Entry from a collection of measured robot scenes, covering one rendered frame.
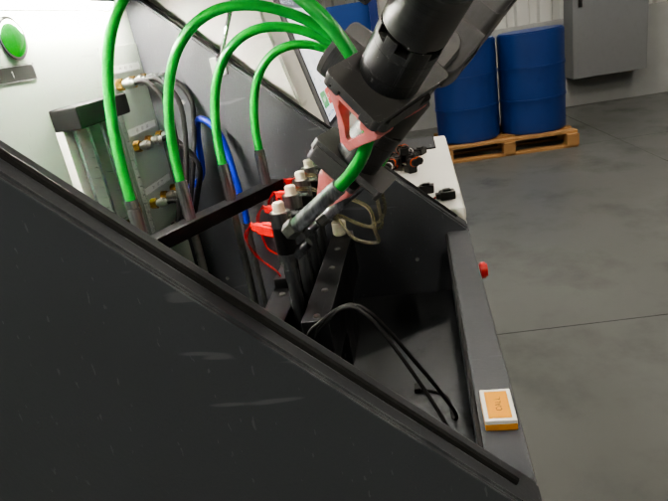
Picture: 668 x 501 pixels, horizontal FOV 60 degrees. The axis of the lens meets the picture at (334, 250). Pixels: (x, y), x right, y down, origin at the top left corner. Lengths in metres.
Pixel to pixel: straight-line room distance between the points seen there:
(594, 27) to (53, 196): 7.03
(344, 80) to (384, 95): 0.04
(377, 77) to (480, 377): 0.35
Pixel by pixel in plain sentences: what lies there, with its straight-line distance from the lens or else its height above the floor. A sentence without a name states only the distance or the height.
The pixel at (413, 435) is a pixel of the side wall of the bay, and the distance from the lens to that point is 0.46.
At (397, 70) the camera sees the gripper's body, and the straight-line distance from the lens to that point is 0.48.
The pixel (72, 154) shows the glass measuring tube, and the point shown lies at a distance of 0.86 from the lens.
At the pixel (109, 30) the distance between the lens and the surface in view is 0.76.
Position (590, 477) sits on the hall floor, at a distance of 1.95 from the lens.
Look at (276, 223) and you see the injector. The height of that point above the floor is 1.11.
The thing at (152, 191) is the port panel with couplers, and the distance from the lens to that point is 1.05.
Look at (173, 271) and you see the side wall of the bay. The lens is 0.44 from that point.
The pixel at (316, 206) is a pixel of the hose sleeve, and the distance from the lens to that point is 0.62.
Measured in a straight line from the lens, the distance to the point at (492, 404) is 0.61.
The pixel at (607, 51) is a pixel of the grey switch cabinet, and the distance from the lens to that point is 7.38.
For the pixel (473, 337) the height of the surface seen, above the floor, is 0.95.
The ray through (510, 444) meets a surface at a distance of 0.58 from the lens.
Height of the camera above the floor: 1.33
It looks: 21 degrees down
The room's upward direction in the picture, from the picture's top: 10 degrees counter-clockwise
